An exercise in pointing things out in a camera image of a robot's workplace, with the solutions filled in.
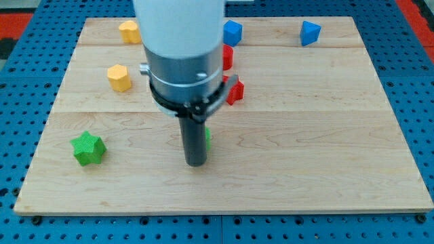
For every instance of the wooden board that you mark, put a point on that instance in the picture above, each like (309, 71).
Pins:
(313, 134)

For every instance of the red round block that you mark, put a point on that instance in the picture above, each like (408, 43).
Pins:
(227, 57)

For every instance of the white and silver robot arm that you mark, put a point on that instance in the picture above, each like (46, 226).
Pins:
(183, 41)

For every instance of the red star block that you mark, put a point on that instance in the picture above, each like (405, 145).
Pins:
(236, 93)

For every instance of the yellow hexagon block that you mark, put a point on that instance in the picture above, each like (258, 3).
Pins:
(119, 78)

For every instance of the green circle block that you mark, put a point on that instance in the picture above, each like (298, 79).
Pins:
(208, 137)

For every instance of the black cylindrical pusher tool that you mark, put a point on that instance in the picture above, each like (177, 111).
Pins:
(193, 141)

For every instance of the yellow heart block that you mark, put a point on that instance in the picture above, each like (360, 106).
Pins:
(130, 32)

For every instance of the blue triangle block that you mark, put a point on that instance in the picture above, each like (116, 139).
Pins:
(309, 33)

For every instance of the blue cube block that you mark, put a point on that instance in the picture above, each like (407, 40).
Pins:
(232, 33)

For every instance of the green star block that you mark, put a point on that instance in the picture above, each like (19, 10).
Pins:
(88, 149)

